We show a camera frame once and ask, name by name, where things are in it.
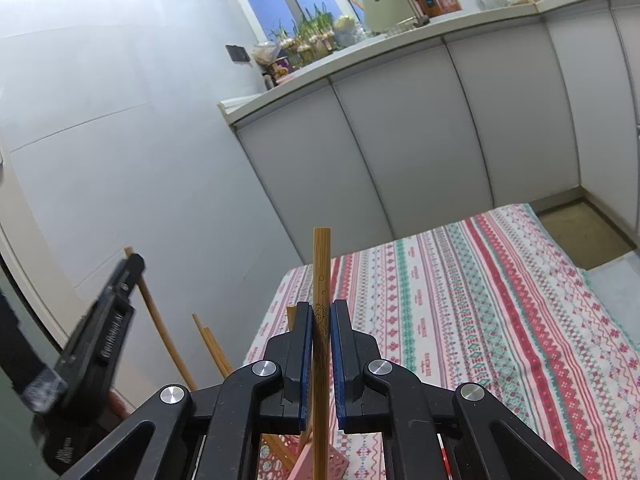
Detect brown floor mat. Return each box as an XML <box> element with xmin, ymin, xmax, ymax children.
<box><xmin>537</xmin><ymin>197</ymin><xmax>638</xmax><ymax>271</ymax></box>

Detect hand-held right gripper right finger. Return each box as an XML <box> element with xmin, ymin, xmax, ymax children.
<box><xmin>331</xmin><ymin>300</ymin><xmax>588</xmax><ymax>480</ymax></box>

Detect white plastic bag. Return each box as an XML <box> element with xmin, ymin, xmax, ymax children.
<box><xmin>251</xmin><ymin>40</ymin><xmax>280</xmax><ymax>65</ymax></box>

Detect metal kitchen faucet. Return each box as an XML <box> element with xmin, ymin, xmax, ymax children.
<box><xmin>372</xmin><ymin>0</ymin><xmax>432</xmax><ymax>28</ymax></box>

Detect white kitchen cabinets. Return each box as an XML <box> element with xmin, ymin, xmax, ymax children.
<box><xmin>217</xmin><ymin>0</ymin><xmax>640</xmax><ymax>266</ymax></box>

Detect pink perforated utensil holder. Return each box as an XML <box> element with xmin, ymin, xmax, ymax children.
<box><xmin>257</xmin><ymin>430</ymin><xmax>351</xmax><ymax>480</ymax></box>

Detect patterned bamboo chopstick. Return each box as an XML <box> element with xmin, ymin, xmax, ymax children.
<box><xmin>311</xmin><ymin>227</ymin><xmax>332</xmax><ymax>480</ymax></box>

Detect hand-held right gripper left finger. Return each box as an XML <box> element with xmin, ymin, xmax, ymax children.
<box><xmin>57</xmin><ymin>301</ymin><xmax>316</xmax><ymax>480</ymax></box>

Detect striped patterned tablecloth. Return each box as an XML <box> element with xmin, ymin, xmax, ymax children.
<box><xmin>242</xmin><ymin>202</ymin><xmax>640</xmax><ymax>480</ymax></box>

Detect row of potted sprouts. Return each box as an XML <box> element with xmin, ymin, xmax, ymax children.
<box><xmin>270</xmin><ymin>4</ymin><xmax>335</xmax><ymax>61</ymax></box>

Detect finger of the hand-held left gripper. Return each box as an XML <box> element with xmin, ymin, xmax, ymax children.
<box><xmin>97</xmin><ymin>254</ymin><xmax>147</xmax><ymax>313</ymax></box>

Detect group of bamboo chopsticks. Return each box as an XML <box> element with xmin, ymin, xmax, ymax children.
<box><xmin>124</xmin><ymin>245</ymin><xmax>313</xmax><ymax>471</ymax></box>

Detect white kitchen countertop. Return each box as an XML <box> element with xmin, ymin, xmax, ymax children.
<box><xmin>216</xmin><ymin>0</ymin><xmax>640</xmax><ymax>126</ymax></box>

